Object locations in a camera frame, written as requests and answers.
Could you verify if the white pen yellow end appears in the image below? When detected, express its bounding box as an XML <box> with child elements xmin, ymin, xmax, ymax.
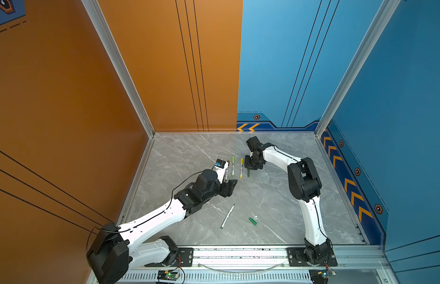
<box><xmin>240</xmin><ymin>158</ymin><xmax>244</xmax><ymax>179</ymax></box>

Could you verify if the white pen green tip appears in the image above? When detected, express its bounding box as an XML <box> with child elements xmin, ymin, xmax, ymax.
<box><xmin>220</xmin><ymin>204</ymin><xmax>235</xmax><ymax>230</ymax></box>

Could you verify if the white pen light green end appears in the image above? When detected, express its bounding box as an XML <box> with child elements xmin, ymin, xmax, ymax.
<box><xmin>231</xmin><ymin>156</ymin><xmax>235</xmax><ymax>177</ymax></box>

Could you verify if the white pen brown end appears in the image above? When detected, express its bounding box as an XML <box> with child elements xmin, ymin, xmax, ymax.
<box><xmin>224</xmin><ymin>160</ymin><xmax>230</xmax><ymax>182</ymax></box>

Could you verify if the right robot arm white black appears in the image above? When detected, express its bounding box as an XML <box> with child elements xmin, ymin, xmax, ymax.
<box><xmin>244</xmin><ymin>136</ymin><xmax>334</xmax><ymax>266</ymax></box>

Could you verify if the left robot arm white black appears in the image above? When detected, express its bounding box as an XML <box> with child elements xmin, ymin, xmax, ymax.
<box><xmin>86</xmin><ymin>167</ymin><xmax>238</xmax><ymax>284</ymax></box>

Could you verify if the left green circuit board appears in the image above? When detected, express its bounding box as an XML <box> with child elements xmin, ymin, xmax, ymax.
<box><xmin>156</xmin><ymin>271</ymin><xmax>180</xmax><ymax>284</ymax></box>

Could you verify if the green circuit board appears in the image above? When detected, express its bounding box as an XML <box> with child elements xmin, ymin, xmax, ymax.
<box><xmin>156</xmin><ymin>271</ymin><xmax>180</xmax><ymax>284</ymax></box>
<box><xmin>309</xmin><ymin>270</ymin><xmax>337</xmax><ymax>284</ymax></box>

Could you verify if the right green circuit board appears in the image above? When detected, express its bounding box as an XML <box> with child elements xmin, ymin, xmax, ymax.
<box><xmin>309</xmin><ymin>270</ymin><xmax>337</xmax><ymax>284</ymax></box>

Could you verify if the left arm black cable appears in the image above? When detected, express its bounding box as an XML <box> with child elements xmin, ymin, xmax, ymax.
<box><xmin>85</xmin><ymin>171</ymin><xmax>203</xmax><ymax>249</ymax></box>

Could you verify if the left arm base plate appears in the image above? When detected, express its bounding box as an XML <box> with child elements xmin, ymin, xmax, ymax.
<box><xmin>145</xmin><ymin>247</ymin><xmax>194</xmax><ymax>267</ymax></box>

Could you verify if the white cable on rail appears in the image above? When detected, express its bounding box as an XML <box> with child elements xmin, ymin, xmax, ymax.
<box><xmin>198</xmin><ymin>262</ymin><xmax>284</xmax><ymax>274</ymax></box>

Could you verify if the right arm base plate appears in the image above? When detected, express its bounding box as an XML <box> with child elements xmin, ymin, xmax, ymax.
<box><xmin>286</xmin><ymin>247</ymin><xmax>338</xmax><ymax>267</ymax></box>

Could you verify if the aluminium front rail frame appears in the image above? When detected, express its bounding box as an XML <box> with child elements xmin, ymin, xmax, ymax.
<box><xmin>118</xmin><ymin>244</ymin><xmax>399</xmax><ymax>284</ymax></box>

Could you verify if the right aluminium corner post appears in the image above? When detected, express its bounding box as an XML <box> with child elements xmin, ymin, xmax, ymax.
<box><xmin>314</xmin><ymin>0</ymin><xmax>401</xmax><ymax>138</ymax></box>

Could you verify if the aluminium corner post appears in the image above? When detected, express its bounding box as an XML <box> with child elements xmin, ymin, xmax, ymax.
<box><xmin>81</xmin><ymin>0</ymin><xmax>155</xmax><ymax>138</ymax></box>
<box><xmin>314</xmin><ymin>0</ymin><xmax>401</xmax><ymax>138</ymax></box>

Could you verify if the left aluminium corner post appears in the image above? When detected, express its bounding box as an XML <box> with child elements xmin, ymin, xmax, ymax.
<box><xmin>81</xmin><ymin>0</ymin><xmax>155</xmax><ymax>138</ymax></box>

